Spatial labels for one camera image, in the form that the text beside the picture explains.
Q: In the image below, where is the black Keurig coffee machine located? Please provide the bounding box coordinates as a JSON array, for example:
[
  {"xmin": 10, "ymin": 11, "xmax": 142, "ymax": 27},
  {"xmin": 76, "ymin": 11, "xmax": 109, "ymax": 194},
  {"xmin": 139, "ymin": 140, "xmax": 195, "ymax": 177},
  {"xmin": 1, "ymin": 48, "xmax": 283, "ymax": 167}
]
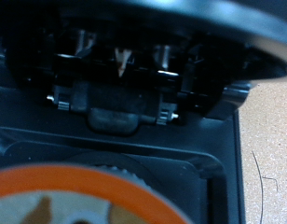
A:
[{"xmin": 0, "ymin": 0, "xmax": 287, "ymax": 224}]

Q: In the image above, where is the orange-rimmed coffee pod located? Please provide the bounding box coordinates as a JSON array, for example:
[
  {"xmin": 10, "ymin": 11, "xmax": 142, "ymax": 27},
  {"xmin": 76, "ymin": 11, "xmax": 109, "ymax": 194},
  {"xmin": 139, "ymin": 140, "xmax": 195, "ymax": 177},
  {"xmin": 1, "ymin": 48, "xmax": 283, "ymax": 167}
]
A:
[{"xmin": 0, "ymin": 164, "xmax": 194, "ymax": 224}]

